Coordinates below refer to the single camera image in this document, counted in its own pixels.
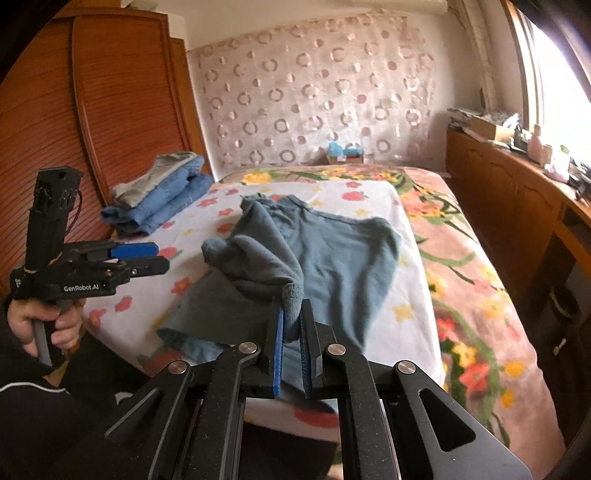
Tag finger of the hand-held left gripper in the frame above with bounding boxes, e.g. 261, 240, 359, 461
69, 242, 160, 260
106, 257, 171, 285

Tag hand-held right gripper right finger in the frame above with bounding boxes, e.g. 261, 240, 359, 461
299, 300, 532, 480

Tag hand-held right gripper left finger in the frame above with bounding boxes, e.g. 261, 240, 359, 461
105, 298, 284, 480

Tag teal pants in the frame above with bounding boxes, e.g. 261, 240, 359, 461
156, 194, 402, 409

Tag person's left forearm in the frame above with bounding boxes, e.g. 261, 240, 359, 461
0, 318, 75, 416

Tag folded khaki pants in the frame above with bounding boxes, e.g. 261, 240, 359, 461
113, 151, 199, 208

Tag person's left hand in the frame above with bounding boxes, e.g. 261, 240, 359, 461
6, 298, 86, 355

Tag folded blue jeans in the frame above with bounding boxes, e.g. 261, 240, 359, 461
100, 156, 214, 237

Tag wooden bed headboard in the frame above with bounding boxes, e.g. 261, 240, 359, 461
0, 7, 215, 296

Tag white floral bed sheet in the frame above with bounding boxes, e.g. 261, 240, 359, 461
85, 178, 446, 439

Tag pink floral blanket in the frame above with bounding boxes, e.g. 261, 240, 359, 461
217, 165, 568, 467

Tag circle patterned pink cloth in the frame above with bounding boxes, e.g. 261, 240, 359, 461
187, 14, 439, 174

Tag black waste bin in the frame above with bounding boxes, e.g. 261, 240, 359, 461
537, 285, 583, 372

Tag wooden sideboard cabinet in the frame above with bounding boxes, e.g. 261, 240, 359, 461
444, 126, 591, 324

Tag cardboard box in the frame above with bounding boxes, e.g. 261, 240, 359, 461
467, 113, 516, 142

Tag lace curtain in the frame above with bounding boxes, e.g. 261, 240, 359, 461
455, 0, 496, 110

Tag window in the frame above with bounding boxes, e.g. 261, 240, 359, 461
503, 0, 591, 155

